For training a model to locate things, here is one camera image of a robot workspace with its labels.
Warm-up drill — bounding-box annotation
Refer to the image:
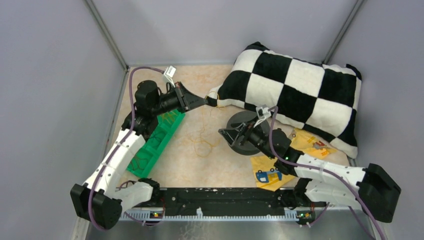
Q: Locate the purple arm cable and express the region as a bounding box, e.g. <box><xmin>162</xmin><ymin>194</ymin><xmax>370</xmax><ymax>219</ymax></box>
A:
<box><xmin>268</xmin><ymin>105</ymin><xmax>387</xmax><ymax>240</ymax></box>
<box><xmin>86</xmin><ymin>66</ymin><xmax>167</xmax><ymax>232</ymax></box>

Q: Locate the white slotted cable duct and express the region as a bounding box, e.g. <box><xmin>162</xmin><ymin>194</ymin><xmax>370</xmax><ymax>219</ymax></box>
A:
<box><xmin>119</xmin><ymin>208</ymin><xmax>299</xmax><ymax>222</ymax></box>

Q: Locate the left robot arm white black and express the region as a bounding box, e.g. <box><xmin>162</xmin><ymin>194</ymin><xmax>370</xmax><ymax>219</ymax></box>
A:
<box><xmin>70</xmin><ymin>80</ymin><xmax>208</xmax><ymax>231</ymax></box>

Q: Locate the thin yellow cable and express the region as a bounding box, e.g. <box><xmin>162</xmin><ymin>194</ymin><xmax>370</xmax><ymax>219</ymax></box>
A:
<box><xmin>158</xmin><ymin>92</ymin><xmax>222</xmax><ymax>159</ymax></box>

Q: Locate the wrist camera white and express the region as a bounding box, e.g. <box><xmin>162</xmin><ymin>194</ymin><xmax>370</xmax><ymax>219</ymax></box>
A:
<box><xmin>254</xmin><ymin>105</ymin><xmax>272</xmax><ymax>127</ymax></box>
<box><xmin>162</xmin><ymin>65</ymin><xmax>177</xmax><ymax>86</ymax></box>

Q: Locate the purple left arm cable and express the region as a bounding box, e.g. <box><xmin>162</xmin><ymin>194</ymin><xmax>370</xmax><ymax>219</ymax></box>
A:
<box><xmin>86</xmin><ymin>66</ymin><xmax>167</xmax><ymax>232</ymax></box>

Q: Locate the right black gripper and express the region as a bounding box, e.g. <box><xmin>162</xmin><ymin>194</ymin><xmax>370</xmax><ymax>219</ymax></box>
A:
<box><xmin>218</xmin><ymin>115</ymin><xmax>276</xmax><ymax>160</ymax></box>

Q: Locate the green compartment tray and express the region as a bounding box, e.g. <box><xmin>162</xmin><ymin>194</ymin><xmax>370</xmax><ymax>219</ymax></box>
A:
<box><xmin>126</xmin><ymin>110</ymin><xmax>186</xmax><ymax>178</ymax></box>

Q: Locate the yellow cloth with car print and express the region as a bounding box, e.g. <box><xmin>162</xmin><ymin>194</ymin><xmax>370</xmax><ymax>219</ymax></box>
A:
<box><xmin>250</xmin><ymin>128</ymin><xmax>338</xmax><ymax>191</ymax></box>

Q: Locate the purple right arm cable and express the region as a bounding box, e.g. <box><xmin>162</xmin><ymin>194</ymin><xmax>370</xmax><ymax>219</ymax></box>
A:
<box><xmin>268</xmin><ymin>105</ymin><xmax>387</xmax><ymax>240</ymax></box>

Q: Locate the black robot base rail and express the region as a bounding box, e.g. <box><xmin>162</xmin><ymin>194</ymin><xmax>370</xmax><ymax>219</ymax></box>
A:
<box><xmin>129</xmin><ymin>187</ymin><xmax>327</xmax><ymax>218</ymax></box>

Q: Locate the black white checkered pillow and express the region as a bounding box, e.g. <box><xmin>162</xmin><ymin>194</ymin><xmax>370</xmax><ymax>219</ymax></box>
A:
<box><xmin>206</xmin><ymin>41</ymin><xmax>362</xmax><ymax>159</ymax></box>

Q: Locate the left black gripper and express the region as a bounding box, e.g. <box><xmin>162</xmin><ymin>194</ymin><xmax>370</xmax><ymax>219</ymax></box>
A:
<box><xmin>151</xmin><ymin>81</ymin><xmax>208</xmax><ymax>116</ymax></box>

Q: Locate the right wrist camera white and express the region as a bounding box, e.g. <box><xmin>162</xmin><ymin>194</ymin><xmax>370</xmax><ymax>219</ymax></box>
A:
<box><xmin>254</xmin><ymin>105</ymin><xmax>272</xmax><ymax>127</ymax></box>

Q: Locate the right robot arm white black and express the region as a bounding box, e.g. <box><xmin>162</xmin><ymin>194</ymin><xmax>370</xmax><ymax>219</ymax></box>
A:
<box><xmin>218</xmin><ymin>121</ymin><xmax>402</xmax><ymax>223</ymax></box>

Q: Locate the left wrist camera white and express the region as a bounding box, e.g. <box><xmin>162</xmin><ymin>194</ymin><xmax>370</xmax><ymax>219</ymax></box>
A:
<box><xmin>162</xmin><ymin>65</ymin><xmax>177</xmax><ymax>86</ymax></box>

